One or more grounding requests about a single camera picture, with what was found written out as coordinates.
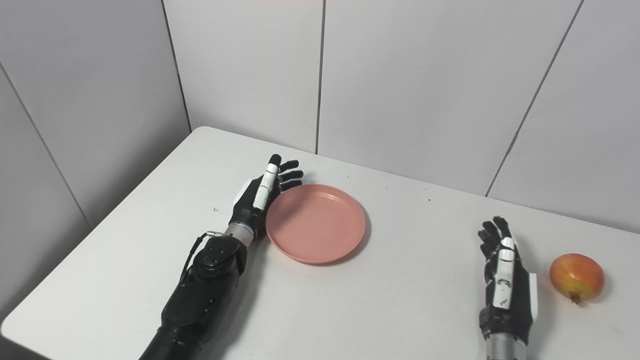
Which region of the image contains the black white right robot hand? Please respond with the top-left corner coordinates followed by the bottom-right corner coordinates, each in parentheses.
top-left (477, 216), bottom-right (539, 346)

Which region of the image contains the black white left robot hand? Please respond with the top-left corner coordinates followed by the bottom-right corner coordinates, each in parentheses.
top-left (228, 154), bottom-right (305, 241)

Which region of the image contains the red yellow apple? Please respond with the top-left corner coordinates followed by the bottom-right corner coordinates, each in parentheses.
top-left (549, 253), bottom-right (606, 305)

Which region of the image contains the pink round plate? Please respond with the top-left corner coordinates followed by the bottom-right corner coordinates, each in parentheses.
top-left (265, 184), bottom-right (367, 265)

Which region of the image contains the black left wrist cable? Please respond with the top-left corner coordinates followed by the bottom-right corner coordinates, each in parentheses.
top-left (179, 230), bottom-right (225, 282)

